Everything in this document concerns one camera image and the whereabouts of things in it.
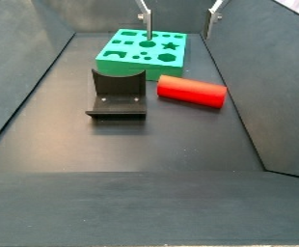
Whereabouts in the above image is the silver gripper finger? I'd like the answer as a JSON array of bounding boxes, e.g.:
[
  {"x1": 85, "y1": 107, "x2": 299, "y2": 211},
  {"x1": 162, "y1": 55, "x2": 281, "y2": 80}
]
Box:
[
  {"x1": 205, "y1": 0, "x2": 225, "y2": 39},
  {"x1": 135, "y1": 0, "x2": 153, "y2": 41}
]

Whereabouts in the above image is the red cylinder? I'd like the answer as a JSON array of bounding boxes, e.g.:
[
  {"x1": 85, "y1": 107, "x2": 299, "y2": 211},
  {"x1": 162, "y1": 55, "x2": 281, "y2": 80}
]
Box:
[{"x1": 158, "y1": 75, "x2": 227, "y2": 109}]

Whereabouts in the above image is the green foam shape-sorter block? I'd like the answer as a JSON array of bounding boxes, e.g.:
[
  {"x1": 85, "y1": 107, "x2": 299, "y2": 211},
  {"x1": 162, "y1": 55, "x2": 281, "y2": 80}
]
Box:
[{"x1": 95, "y1": 29, "x2": 187, "y2": 81}]

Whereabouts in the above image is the black curved cradle stand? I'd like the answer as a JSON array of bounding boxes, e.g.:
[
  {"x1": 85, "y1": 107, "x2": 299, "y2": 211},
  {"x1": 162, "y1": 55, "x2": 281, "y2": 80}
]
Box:
[{"x1": 86, "y1": 69, "x2": 147, "y2": 118}]

